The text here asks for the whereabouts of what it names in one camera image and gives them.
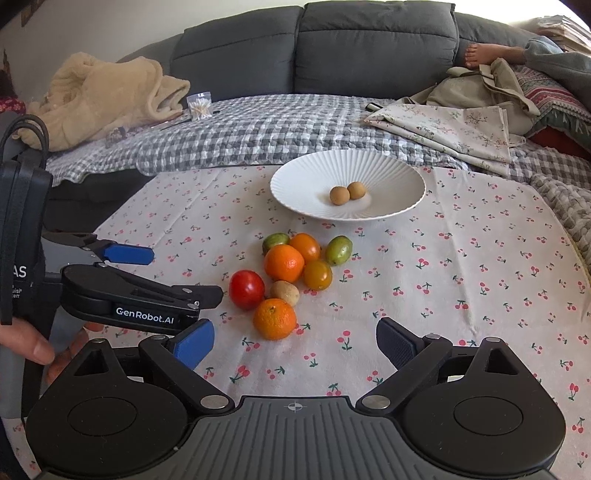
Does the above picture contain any red tomato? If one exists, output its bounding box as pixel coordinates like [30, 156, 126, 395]
[228, 270, 266, 311]

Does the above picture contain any large orange front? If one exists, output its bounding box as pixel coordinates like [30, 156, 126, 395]
[252, 298, 297, 341]

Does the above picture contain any large orange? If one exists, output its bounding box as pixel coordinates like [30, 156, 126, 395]
[263, 245, 304, 283]
[252, 298, 297, 341]

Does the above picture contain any brown kiwi fruit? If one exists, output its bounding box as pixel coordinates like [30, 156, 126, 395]
[270, 280, 301, 307]

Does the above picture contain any yellow orange tomato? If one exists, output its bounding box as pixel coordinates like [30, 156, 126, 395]
[303, 260, 332, 291]

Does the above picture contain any green fruit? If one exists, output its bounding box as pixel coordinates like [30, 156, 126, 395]
[262, 232, 290, 255]
[325, 235, 353, 266]

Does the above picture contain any person's left hand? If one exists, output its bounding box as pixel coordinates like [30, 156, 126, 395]
[0, 318, 103, 385]

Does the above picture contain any cherry print tablecloth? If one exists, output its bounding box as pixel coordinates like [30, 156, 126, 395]
[8, 163, 591, 480]

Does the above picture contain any small orange tomato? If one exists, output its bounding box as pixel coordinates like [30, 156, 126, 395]
[288, 233, 321, 264]

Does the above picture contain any beige fleece blanket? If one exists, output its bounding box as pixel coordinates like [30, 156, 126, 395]
[27, 52, 190, 152]

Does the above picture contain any clear bag of swabs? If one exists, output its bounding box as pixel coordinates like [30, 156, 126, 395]
[186, 91, 212, 121]

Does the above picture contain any brown longan right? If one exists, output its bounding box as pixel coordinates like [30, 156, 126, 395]
[346, 181, 367, 200]

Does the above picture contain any brown longan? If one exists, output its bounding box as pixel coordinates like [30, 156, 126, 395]
[329, 186, 351, 206]
[346, 181, 367, 200]

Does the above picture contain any brown longan left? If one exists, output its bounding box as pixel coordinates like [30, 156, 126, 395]
[329, 186, 351, 206]

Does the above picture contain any grey checkered quilt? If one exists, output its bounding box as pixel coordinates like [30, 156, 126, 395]
[44, 94, 591, 190]

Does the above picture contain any white ribbed plate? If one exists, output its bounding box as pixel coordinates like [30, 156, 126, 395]
[270, 150, 426, 222]

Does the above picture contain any grey woven blanket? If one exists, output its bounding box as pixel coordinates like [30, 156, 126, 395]
[530, 174, 591, 271]

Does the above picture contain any floral folded cloth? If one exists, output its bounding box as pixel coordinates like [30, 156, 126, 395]
[365, 103, 526, 177]

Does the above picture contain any beige canvas bag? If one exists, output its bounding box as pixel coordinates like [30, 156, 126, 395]
[398, 58, 541, 136]

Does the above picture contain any patterned red green pillow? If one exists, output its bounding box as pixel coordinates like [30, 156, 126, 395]
[513, 66, 590, 158]

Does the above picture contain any dark grey sofa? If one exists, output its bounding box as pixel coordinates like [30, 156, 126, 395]
[126, 1, 532, 101]

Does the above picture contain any person's bare foot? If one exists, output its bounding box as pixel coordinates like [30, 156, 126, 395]
[464, 43, 526, 69]

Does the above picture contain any grey blue garment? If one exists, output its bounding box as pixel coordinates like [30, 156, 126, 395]
[524, 37, 591, 109]

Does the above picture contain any stack of papers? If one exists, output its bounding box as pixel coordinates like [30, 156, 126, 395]
[519, 15, 591, 55]

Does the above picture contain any black strap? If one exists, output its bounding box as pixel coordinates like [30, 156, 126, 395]
[0, 113, 51, 167]

